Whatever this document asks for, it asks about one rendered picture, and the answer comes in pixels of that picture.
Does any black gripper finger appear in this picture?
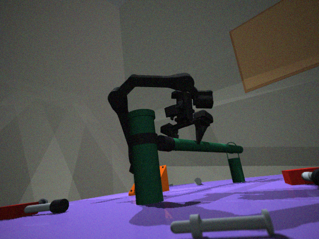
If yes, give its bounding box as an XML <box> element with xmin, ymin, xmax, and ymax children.
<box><xmin>163</xmin><ymin>130</ymin><xmax>179</xmax><ymax>138</ymax></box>
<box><xmin>193</xmin><ymin>118</ymin><xmax>210</xmax><ymax>144</ymax></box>

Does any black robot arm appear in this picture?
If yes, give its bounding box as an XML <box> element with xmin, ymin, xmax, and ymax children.
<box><xmin>108</xmin><ymin>73</ymin><xmax>213</xmax><ymax>173</ymax></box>

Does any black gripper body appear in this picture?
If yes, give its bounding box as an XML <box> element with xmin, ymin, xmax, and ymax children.
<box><xmin>160</xmin><ymin>103</ymin><xmax>213</xmax><ymax>134</ymax></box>

